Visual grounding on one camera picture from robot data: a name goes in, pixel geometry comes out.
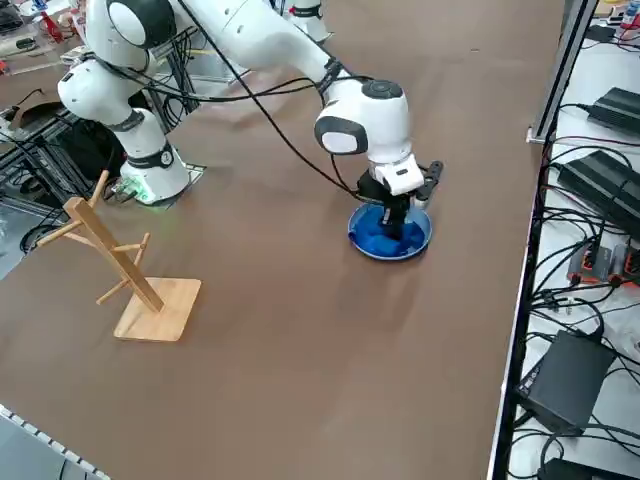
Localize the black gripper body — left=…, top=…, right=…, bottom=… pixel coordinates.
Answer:
left=357, top=168, right=397, bottom=205

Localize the blue cloth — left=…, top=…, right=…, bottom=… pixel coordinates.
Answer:
left=349, top=219, right=429, bottom=256

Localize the light blue plastic plate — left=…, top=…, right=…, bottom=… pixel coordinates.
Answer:
left=346, top=202, right=434, bottom=262

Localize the orange black device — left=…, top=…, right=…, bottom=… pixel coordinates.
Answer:
left=609, top=243, right=640, bottom=285
left=567, top=244, right=615, bottom=287

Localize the large black power adapter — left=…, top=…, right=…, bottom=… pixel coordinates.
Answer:
left=557, top=149, right=640, bottom=236

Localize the small black power adapter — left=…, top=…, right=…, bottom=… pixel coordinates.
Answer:
left=587, top=87, right=640, bottom=135

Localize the black power supply box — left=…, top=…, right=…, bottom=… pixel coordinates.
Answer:
left=514, top=329, right=617, bottom=436

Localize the wooden cup rack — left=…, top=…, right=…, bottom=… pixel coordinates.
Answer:
left=37, top=169, right=203, bottom=344

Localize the black bag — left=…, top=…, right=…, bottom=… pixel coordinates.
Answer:
left=59, top=117, right=129, bottom=181

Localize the flat black box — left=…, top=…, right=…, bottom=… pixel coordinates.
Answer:
left=537, top=457, right=640, bottom=480

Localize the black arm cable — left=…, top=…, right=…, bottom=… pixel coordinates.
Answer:
left=177, top=0, right=361, bottom=196

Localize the aluminium frame post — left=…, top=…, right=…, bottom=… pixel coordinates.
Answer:
left=527, top=0, right=601, bottom=144

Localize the grey cable duct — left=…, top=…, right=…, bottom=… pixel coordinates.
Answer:
left=0, top=403, right=110, bottom=480

